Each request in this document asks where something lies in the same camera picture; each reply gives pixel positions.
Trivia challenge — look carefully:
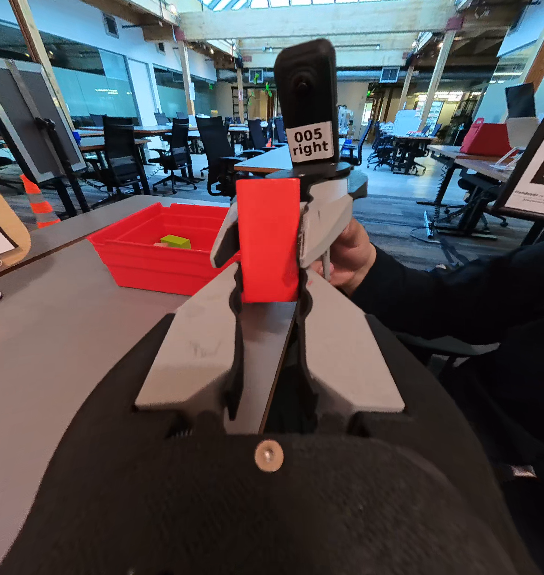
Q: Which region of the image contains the person's dark clothed body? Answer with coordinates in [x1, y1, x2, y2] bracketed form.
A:
[366, 310, 544, 575]

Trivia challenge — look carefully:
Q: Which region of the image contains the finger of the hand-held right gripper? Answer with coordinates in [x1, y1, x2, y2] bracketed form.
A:
[299, 179, 354, 281]
[210, 204, 242, 269]

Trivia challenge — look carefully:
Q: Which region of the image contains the red bag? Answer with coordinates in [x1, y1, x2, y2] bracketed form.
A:
[460, 118, 513, 158]

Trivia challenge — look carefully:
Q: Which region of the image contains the wooden top standing desk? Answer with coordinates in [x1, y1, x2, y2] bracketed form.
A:
[427, 144, 529, 241]

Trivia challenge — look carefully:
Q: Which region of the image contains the grey panel on black stand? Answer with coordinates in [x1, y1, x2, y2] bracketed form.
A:
[0, 56, 90, 216]

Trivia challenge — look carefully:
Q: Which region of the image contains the red plastic bin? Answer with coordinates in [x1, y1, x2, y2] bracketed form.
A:
[87, 202, 242, 297]

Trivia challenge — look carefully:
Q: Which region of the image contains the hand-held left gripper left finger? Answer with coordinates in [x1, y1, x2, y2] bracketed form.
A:
[135, 263, 245, 421]

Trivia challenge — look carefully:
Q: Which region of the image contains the person's right hand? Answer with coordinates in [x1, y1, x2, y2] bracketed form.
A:
[310, 219, 377, 297]

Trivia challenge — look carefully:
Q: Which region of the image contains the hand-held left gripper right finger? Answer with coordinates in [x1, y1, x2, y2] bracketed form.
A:
[296, 267, 406, 420]

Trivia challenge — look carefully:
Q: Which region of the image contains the person's right forearm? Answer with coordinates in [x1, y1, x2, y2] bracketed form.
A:
[350, 234, 544, 349]

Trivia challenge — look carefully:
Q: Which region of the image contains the fiducial marker poster board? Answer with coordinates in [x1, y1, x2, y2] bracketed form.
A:
[492, 87, 544, 221]

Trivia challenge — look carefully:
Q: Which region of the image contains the wooden framed white board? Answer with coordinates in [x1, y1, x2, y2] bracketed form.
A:
[0, 173, 32, 310]

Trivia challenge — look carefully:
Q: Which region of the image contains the black monitor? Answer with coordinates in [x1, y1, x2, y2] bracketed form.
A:
[506, 82, 537, 119]

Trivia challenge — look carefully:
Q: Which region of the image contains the group of black office chairs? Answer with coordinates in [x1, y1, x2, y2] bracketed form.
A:
[90, 114, 290, 199]

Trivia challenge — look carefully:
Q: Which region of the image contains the red rectangular wooden block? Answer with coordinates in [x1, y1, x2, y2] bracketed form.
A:
[235, 178, 301, 303]

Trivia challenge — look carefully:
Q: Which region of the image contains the orange traffic cone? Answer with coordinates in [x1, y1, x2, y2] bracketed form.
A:
[20, 174, 62, 229]

